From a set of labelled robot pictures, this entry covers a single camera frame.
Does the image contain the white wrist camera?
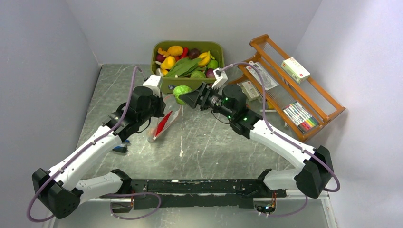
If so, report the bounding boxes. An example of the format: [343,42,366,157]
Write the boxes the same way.
[211,68,228,90]
[143,75,162,97]

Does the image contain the green leafy vegetable toy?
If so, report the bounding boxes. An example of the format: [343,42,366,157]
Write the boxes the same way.
[164,57,201,77]

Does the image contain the clear zip top bag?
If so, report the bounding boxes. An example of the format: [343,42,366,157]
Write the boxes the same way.
[147,94,182,143]

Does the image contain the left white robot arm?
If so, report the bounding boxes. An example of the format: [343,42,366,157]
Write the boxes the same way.
[32,85,165,219]

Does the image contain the small white packaged item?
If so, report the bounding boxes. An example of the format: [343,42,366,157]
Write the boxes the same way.
[240,81,260,101]

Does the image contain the yellow banana toy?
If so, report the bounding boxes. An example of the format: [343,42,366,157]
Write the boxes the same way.
[198,51,215,67]

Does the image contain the colour marker pen set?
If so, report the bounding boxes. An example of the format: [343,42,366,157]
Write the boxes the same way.
[282,101,319,133]

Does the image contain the red chili pepper toy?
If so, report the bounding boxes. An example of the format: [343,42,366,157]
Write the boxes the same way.
[154,111,173,138]

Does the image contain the small red chili toy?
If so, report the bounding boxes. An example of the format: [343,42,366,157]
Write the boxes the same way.
[179,47,189,59]

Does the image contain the dark purple fruit toy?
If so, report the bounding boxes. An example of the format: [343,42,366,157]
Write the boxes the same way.
[188,48,200,59]

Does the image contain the white packaged card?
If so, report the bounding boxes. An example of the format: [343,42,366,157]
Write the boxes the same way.
[246,61,279,91]

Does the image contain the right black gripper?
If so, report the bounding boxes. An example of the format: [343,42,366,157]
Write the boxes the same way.
[180,81,234,120]

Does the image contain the blue black pliers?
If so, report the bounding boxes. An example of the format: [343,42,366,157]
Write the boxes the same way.
[112,140,131,154]

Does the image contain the purple onion toy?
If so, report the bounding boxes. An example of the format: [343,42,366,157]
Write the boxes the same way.
[205,68,215,78]

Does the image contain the white garlic toy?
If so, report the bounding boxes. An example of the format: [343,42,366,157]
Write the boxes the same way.
[155,68,164,77]

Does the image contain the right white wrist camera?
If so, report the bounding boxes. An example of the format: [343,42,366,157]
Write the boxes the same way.
[211,68,228,90]

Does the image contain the orange wooden rack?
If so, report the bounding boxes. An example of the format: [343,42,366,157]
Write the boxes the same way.
[232,34,345,141]

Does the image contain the green round cabbage toy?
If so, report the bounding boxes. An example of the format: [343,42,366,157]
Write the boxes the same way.
[190,71,206,78]

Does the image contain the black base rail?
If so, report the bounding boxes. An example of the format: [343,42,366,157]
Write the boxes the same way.
[116,169,286,210]

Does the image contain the green plastic bin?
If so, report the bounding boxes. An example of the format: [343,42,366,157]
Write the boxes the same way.
[151,40,224,94]

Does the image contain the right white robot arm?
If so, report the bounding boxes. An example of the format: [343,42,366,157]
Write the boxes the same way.
[179,83,334,199]

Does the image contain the white green box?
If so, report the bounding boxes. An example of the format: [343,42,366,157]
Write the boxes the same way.
[280,57,311,84]

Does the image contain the green custard apple toy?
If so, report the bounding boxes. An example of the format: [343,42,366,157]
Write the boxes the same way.
[173,85,192,105]

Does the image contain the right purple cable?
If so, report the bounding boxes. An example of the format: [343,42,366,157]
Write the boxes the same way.
[220,61,341,219]

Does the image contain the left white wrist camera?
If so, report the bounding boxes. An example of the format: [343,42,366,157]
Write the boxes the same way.
[143,75,162,97]

